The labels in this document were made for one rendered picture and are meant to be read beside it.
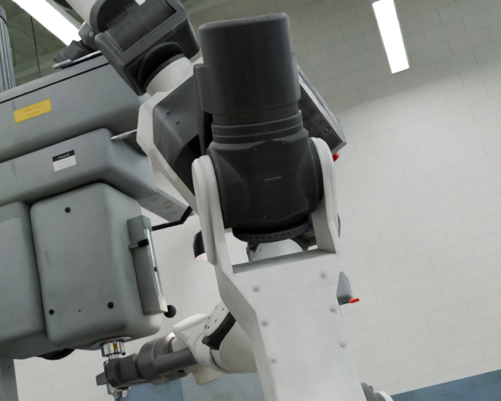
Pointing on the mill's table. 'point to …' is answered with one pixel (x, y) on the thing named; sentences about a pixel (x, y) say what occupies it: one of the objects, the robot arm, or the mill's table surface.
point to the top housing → (59, 110)
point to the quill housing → (88, 267)
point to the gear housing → (69, 171)
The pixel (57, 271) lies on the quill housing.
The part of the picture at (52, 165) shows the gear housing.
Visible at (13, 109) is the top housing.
